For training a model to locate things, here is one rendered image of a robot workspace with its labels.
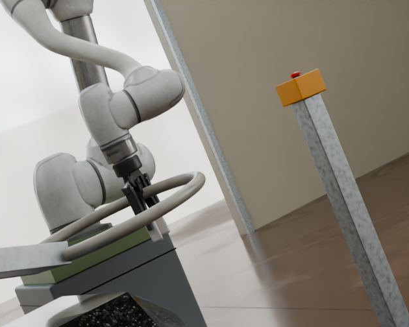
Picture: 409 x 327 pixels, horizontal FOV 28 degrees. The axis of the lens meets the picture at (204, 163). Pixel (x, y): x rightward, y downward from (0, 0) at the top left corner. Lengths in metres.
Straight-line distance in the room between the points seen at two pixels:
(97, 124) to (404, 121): 6.65
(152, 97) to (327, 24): 6.18
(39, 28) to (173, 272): 0.81
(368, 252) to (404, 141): 5.67
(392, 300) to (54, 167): 1.28
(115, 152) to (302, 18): 6.08
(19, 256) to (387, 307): 1.60
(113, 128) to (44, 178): 0.44
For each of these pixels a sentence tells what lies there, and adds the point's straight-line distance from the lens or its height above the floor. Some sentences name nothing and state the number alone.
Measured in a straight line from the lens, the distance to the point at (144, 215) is 1.75.
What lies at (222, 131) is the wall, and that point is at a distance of 7.34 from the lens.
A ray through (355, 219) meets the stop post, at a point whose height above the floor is 0.54.
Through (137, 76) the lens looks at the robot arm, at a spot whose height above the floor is 1.24.
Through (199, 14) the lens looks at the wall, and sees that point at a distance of 7.52.
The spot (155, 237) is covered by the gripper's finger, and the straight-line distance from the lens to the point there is 2.18.
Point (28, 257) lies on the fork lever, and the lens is 1.72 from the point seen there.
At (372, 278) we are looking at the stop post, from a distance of 2.95.
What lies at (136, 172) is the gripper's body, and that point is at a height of 1.00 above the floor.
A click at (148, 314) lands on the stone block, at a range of 1.44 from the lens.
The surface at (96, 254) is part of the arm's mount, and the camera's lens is 2.35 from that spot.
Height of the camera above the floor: 1.05
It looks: 3 degrees down
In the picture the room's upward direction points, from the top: 22 degrees counter-clockwise
